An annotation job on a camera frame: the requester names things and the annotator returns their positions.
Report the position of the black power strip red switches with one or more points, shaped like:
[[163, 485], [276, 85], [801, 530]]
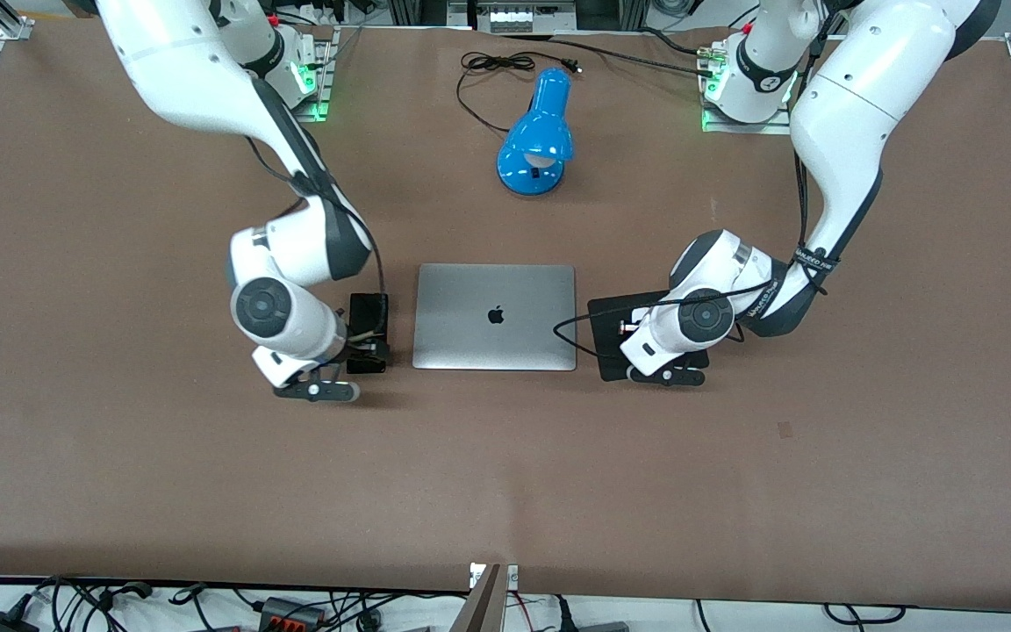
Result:
[[293, 612]]

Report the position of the black power adapter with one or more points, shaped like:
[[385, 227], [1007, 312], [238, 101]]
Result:
[[3, 621]]

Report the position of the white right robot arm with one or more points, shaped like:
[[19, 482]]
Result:
[[198, 79]]

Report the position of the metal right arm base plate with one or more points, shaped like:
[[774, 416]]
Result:
[[326, 88]]

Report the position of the aluminium profile post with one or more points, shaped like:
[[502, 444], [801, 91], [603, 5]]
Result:
[[490, 601]]

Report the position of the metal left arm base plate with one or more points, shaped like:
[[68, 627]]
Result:
[[773, 125]]

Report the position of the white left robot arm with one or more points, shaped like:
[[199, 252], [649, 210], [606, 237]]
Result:
[[848, 114]]

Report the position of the blue desk lamp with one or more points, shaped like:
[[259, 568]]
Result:
[[536, 140]]

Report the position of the silver laptop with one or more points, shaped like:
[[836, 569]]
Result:
[[495, 342]]

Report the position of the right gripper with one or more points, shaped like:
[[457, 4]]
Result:
[[366, 328]]

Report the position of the grey power strip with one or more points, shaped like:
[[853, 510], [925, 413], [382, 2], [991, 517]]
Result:
[[523, 16]]

